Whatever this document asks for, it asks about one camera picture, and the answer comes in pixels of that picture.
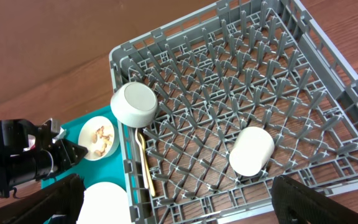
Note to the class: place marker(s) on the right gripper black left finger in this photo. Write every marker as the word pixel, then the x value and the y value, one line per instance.
pixel 62 200

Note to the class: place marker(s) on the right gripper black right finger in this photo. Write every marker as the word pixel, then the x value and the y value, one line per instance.
pixel 294 202

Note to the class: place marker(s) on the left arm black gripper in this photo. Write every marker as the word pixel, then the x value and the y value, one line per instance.
pixel 54 157

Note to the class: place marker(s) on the white paper cup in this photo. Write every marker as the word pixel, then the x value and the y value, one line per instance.
pixel 251 151

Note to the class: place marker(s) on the yellow plastic fork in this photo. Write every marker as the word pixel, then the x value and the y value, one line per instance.
pixel 149 177

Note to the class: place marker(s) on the grey bowl with rice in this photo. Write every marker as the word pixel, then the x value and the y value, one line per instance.
pixel 134 105

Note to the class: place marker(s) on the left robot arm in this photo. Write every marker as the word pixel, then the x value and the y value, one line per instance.
pixel 32 152

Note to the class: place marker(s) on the grey plastic dishwasher rack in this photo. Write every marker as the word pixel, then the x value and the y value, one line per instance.
pixel 217 71

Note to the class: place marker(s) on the white bowl with peanuts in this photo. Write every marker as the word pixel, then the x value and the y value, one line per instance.
pixel 100 137

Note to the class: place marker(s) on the white round plate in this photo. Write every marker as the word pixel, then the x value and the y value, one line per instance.
pixel 105 202

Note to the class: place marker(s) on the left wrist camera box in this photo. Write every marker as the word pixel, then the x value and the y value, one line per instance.
pixel 54 128

